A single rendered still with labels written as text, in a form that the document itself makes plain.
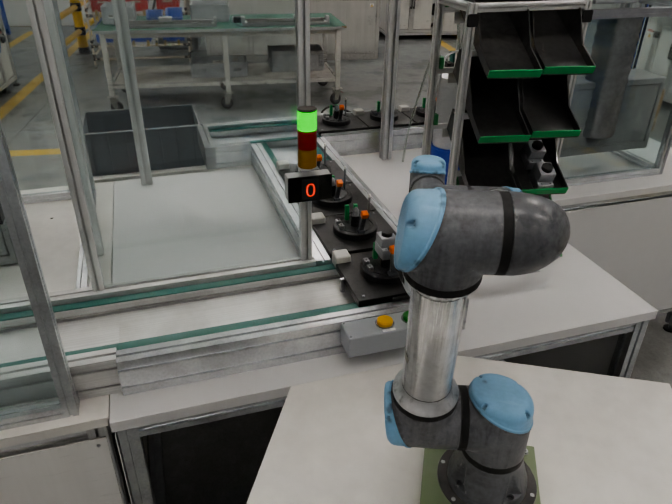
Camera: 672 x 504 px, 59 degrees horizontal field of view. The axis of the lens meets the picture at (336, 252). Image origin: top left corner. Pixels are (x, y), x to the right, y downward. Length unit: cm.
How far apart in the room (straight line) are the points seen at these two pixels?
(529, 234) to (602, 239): 200
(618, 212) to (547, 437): 152
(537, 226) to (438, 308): 19
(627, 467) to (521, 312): 55
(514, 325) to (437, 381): 75
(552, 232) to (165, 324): 107
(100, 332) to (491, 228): 111
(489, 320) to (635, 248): 135
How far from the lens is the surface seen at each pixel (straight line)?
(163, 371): 147
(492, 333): 167
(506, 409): 109
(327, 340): 151
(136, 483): 161
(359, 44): 894
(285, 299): 165
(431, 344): 93
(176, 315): 163
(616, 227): 281
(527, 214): 80
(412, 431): 109
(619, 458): 144
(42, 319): 134
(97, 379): 149
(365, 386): 146
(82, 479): 160
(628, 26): 257
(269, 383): 147
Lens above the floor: 185
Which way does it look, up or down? 30 degrees down
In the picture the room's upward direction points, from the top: 1 degrees clockwise
